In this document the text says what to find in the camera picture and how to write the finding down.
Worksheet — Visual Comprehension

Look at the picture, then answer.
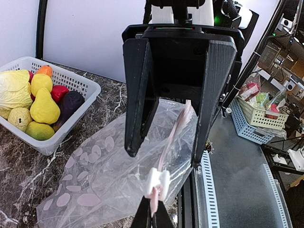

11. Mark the beige background basket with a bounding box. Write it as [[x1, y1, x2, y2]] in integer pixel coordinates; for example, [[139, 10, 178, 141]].
[[237, 95, 289, 130]]

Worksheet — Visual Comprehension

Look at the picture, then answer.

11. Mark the white plastic basket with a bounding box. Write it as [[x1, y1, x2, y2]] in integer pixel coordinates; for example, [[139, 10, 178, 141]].
[[0, 57, 101, 155]]

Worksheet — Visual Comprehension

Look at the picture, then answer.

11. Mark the black enclosure frame post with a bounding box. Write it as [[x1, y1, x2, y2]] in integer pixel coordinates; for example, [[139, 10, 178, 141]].
[[36, 0, 48, 59]]

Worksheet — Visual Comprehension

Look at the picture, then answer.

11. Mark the yellow toy lemon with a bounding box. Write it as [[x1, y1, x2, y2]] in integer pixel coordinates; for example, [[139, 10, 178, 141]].
[[31, 74, 53, 97]]

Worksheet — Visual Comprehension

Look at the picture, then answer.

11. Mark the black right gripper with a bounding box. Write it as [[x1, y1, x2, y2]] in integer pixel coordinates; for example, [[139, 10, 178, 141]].
[[122, 24, 245, 168]]

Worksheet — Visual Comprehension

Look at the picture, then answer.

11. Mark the white slotted cable duct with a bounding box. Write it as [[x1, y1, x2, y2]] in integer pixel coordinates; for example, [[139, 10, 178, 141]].
[[201, 150, 220, 228]]

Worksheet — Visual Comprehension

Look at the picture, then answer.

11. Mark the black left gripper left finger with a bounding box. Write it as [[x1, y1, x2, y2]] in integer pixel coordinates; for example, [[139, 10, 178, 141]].
[[130, 196, 152, 228]]

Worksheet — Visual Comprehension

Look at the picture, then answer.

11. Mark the yellow toy pear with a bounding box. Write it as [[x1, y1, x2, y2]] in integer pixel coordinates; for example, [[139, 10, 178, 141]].
[[30, 88, 60, 125]]

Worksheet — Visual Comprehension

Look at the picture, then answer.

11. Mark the yellow napa cabbage toy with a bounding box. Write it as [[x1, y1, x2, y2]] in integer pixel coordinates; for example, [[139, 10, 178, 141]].
[[0, 70, 33, 119]]

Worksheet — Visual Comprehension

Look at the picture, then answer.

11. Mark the orange toy fruit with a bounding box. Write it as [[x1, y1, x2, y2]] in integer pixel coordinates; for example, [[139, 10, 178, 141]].
[[36, 65, 53, 77]]

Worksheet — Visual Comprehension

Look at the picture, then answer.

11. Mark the dark purple toy eggplant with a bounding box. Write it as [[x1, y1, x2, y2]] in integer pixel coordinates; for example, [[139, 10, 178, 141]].
[[52, 91, 85, 132]]

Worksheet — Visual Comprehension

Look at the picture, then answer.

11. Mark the clear zip top bag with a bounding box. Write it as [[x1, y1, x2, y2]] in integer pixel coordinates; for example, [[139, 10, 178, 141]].
[[37, 100, 197, 228]]

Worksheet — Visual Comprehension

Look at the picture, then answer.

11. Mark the cream toy apple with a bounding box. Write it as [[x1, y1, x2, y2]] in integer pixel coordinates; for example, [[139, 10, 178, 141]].
[[8, 107, 33, 132]]

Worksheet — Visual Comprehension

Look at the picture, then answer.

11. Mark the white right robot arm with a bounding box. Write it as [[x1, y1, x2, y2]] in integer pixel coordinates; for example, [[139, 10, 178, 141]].
[[122, 0, 259, 167]]

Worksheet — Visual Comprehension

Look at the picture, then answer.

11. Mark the blue background basket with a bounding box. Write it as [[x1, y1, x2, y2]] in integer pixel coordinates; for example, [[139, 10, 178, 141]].
[[230, 99, 275, 145]]

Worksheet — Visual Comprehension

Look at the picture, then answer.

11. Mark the red toy pepper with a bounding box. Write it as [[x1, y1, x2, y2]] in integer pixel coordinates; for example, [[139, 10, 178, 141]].
[[51, 85, 69, 103]]

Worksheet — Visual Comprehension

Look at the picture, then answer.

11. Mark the green yellow toy mango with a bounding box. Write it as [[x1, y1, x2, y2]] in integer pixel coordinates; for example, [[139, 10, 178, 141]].
[[25, 121, 55, 141]]

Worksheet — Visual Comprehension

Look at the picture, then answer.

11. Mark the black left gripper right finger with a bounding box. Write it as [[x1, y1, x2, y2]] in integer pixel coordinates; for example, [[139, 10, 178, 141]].
[[153, 201, 174, 228]]

